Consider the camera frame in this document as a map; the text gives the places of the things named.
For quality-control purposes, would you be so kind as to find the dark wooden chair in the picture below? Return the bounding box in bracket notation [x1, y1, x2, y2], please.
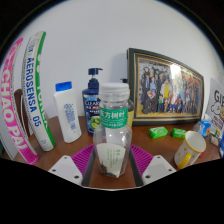
[13, 88, 34, 134]

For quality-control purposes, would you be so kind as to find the white paper gift bag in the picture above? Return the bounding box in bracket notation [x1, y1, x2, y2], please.
[204, 77, 224, 134]

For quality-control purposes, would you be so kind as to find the pink printed tall tube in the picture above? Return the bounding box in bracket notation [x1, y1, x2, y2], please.
[0, 37, 39, 166]

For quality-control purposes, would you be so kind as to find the white and green tall tube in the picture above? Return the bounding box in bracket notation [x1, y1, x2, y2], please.
[21, 31, 56, 152]

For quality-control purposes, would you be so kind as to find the blue tissue pack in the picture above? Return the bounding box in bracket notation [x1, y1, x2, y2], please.
[198, 119, 212, 138]

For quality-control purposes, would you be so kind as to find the dark blue pump bottle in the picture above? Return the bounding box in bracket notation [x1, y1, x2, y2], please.
[82, 67, 104, 137]

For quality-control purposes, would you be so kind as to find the white lotion bottle blue cap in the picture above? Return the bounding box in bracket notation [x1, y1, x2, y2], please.
[53, 81, 83, 144]

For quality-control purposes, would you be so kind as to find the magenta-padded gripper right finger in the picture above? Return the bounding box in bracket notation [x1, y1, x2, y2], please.
[129, 143, 177, 188]

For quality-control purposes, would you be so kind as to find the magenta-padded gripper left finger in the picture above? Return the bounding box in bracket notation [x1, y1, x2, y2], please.
[48, 143, 98, 187]

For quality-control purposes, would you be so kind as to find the green small packet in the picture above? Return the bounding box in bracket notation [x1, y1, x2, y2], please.
[148, 126, 170, 140]
[171, 127, 188, 140]

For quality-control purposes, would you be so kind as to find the black framed group picture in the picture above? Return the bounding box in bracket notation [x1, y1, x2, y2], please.
[126, 47, 205, 126]

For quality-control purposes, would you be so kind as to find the clear plastic drink bottle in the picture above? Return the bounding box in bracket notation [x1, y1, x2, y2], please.
[92, 82, 133, 179]

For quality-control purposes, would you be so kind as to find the white mug with yellow handle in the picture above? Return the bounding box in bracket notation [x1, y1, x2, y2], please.
[173, 130, 207, 170]

